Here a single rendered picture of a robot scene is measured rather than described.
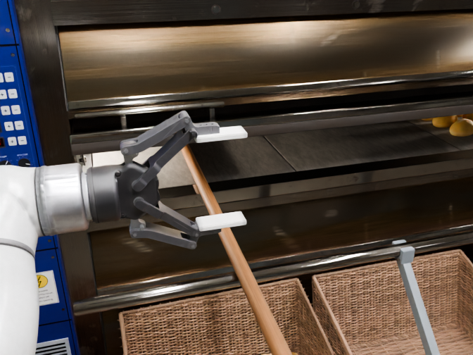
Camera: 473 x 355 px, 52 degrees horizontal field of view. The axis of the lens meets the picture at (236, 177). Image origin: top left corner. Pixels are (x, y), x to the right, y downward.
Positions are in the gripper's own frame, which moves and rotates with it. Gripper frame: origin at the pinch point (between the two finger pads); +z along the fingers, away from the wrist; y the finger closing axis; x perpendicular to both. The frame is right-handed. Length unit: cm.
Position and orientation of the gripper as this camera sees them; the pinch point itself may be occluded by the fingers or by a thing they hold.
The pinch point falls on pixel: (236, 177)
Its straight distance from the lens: 69.1
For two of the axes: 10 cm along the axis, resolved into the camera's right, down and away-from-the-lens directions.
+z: 9.6, -1.2, 2.4
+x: 2.7, 4.2, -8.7
